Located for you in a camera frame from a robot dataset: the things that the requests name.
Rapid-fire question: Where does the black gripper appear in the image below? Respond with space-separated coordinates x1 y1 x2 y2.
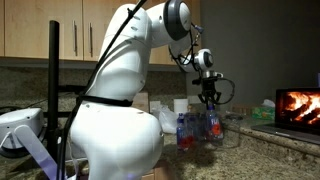
198 77 223 108

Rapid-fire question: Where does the Fiji water bottle blue cap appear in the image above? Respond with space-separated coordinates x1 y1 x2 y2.
185 113 199 150
204 103 225 145
175 112 190 152

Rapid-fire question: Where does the dark round dish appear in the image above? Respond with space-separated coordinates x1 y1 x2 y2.
224 113 245 122

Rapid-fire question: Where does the white paper roll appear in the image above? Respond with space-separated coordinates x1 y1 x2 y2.
173 97 190 116

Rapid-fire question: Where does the small brown box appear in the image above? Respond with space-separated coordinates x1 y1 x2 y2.
229 104 254 116

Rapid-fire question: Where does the white plastic bag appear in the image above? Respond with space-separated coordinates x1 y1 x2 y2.
155 104 179 135

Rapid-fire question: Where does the green tissue box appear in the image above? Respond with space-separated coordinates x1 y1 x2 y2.
251 98 276 121

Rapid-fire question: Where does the brown wooden block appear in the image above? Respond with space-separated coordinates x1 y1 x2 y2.
131 92 150 113

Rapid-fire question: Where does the wooden base cabinet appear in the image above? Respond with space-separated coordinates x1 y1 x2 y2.
139 159 173 180

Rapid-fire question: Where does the laptop showing fireplace video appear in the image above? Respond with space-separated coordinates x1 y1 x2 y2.
251 87 320 146

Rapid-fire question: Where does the black vertical pole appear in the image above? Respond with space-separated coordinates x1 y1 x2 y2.
47 19 61 161

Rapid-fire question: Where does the white VR headset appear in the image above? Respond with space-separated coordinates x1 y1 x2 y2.
0 107 73 180

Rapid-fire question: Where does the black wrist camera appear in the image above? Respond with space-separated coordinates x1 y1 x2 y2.
191 77 204 86

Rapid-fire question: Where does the metal cabinet handle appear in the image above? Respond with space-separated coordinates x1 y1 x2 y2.
87 21 95 58
72 19 79 57

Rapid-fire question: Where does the wooden wall cabinet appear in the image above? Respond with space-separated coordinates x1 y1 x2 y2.
0 0 203 66

